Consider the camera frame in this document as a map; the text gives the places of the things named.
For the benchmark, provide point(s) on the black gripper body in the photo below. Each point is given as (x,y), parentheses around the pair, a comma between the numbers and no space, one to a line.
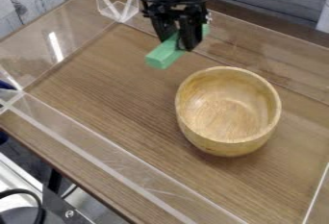
(164,12)

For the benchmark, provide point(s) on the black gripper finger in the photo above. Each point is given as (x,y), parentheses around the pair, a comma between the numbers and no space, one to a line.
(164,25)
(190,32)

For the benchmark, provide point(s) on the green rectangular block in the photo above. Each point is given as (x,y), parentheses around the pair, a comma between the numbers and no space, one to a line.
(165,53)

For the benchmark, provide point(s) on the light brown wooden bowl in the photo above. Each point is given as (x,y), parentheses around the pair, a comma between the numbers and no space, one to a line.
(227,110)

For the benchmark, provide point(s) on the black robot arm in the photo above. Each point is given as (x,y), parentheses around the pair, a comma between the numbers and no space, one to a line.
(178,17)

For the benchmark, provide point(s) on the blue object at left edge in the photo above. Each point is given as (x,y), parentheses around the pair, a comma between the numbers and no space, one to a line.
(4,85)

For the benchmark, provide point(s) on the black table leg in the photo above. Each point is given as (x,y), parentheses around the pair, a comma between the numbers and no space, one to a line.
(54,181)

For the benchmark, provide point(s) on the clear acrylic tray wall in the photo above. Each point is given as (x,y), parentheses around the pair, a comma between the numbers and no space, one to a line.
(93,111)

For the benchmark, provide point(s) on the black metal bracket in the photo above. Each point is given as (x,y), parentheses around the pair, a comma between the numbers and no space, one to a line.
(58,211)

